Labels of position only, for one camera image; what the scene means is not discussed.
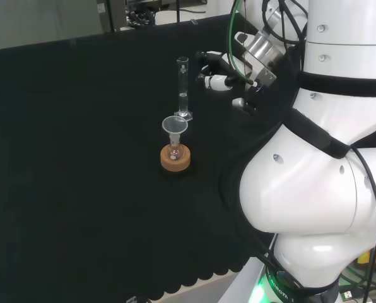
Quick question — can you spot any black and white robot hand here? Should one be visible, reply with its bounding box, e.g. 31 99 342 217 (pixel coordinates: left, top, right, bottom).
195 49 278 117

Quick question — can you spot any clear glass graduated cylinder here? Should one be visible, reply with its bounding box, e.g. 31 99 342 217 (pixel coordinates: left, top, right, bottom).
174 56 194 122

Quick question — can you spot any clear plastic funnel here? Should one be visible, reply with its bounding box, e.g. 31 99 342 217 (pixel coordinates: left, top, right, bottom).
162 116 189 145

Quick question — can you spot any small round-bottom glass flask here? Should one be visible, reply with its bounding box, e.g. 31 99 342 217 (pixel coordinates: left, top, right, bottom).
166 132 184 161

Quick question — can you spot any grey metal cabinet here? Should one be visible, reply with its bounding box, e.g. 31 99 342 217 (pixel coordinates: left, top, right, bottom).
95 0 127 34

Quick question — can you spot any black bench cloth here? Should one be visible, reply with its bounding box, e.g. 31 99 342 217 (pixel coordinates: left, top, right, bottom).
0 14 302 300

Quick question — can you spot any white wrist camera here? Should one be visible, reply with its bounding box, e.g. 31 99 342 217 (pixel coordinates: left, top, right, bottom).
234 30 256 48

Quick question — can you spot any cork ring stand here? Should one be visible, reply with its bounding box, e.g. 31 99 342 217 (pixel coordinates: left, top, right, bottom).
160 143 192 173

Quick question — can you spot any black cable bundle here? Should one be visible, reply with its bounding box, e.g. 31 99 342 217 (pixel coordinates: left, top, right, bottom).
126 6 158 28

